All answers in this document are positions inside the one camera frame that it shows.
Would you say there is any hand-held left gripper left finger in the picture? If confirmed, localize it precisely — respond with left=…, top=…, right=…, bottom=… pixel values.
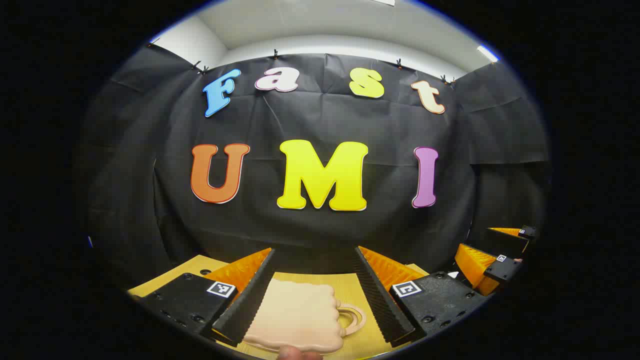
left=127, top=247, right=277, bottom=348

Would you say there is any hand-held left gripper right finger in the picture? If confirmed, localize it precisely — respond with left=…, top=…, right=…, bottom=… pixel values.
left=354, top=245, right=493, bottom=346

